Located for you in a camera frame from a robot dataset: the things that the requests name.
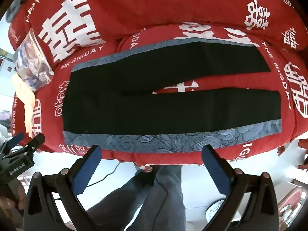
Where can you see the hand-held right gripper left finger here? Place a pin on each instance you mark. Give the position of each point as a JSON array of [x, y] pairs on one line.
[[86, 170]]

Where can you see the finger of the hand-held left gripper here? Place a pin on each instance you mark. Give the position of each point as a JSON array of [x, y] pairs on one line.
[[15, 140], [33, 142]]

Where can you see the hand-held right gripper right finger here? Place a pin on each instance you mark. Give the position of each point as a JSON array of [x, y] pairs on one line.
[[216, 170]]

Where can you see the black shorts with grey waistband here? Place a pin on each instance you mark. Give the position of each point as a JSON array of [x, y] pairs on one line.
[[144, 115]]

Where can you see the person's left hand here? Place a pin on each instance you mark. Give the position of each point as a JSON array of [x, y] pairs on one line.
[[20, 197]]

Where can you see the white patterned plate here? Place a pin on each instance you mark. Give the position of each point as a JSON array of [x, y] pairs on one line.
[[214, 210]]

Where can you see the peach cloth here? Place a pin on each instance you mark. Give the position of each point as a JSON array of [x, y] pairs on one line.
[[25, 96]]

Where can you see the person's right leg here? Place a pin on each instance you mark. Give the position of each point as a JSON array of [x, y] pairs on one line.
[[166, 197]]

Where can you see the colourful printed pillow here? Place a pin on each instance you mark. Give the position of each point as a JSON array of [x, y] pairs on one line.
[[32, 60]]

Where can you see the red round tray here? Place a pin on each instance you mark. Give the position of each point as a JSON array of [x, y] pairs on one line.
[[294, 197]]

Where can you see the red printed bed sheet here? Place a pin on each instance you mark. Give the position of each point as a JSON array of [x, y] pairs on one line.
[[216, 83]]

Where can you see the red printed duvet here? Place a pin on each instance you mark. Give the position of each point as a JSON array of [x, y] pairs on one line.
[[156, 2]]

